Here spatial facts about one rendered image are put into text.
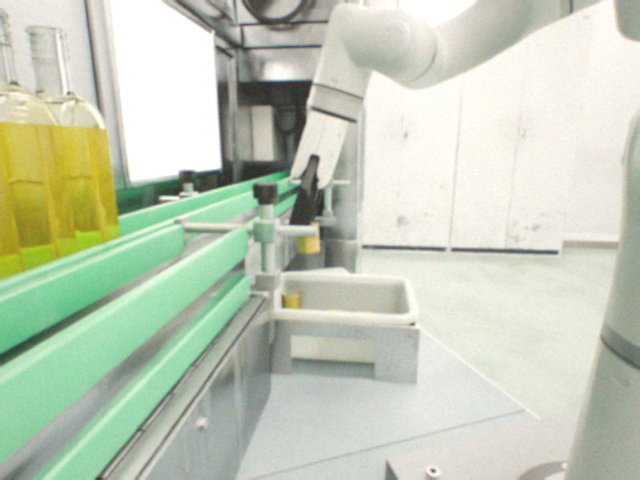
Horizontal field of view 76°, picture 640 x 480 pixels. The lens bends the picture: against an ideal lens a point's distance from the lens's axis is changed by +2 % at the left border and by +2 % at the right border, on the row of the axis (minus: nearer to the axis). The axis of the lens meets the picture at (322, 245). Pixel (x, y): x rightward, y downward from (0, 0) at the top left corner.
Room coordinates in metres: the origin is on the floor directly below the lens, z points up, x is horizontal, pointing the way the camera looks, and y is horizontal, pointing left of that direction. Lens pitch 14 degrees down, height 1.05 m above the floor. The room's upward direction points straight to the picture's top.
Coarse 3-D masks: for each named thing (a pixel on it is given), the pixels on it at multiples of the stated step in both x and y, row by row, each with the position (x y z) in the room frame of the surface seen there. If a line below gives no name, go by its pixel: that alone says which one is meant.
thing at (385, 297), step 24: (288, 288) 0.65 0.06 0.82; (312, 288) 0.65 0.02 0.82; (336, 288) 0.64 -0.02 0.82; (360, 288) 0.64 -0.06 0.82; (384, 288) 0.63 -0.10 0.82; (408, 288) 0.58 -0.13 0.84; (288, 312) 0.49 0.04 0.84; (312, 312) 0.49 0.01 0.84; (336, 312) 0.49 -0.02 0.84; (384, 312) 0.63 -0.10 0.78; (408, 312) 0.51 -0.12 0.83
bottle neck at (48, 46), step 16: (32, 32) 0.36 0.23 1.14; (48, 32) 0.36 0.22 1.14; (64, 32) 0.37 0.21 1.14; (32, 48) 0.36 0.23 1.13; (48, 48) 0.36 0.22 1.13; (64, 48) 0.37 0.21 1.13; (32, 64) 0.36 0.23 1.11; (48, 64) 0.36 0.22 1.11; (64, 64) 0.36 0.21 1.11; (48, 80) 0.36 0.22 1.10; (64, 80) 0.36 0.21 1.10
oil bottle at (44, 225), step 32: (0, 96) 0.29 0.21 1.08; (32, 96) 0.31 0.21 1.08; (0, 128) 0.28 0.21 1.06; (32, 128) 0.30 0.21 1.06; (32, 160) 0.30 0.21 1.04; (64, 160) 0.33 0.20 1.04; (32, 192) 0.29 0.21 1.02; (64, 192) 0.32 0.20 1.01; (32, 224) 0.29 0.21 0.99; (64, 224) 0.32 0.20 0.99; (32, 256) 0.29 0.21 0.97; (64, 256) 0.31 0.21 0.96
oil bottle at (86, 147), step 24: (48, 96) 0.35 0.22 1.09; (72, 96) 0.36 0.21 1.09; (72, 120) 0.35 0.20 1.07; (96, 120) 0.38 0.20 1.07; (72, 144) 0.34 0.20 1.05; (96, 144) 0.37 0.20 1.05; (72, 168) 0.34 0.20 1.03; (96, 168) 0.37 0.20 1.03; (72, 192) 0.34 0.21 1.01; (96, 192) 0.36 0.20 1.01; (96, 216) 0.36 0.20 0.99; (96, 240) 0.35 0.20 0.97
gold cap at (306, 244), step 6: (312, 222) 0.63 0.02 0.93; (318, 234) 0.62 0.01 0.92; (300, 240) 0.61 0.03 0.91; (306, 240) 0.60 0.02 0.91; (312, 240) 0.60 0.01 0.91; (318, 240) 0.61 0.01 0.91; (300, 246) 0.61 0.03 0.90; (306, 246) 0.60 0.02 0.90; (312, 246) 0.60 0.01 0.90; (318, 246) 0.61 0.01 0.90; (300, 252) 0.61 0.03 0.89; (306, 252) 0.60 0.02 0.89; (312, 252) 0.60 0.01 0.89
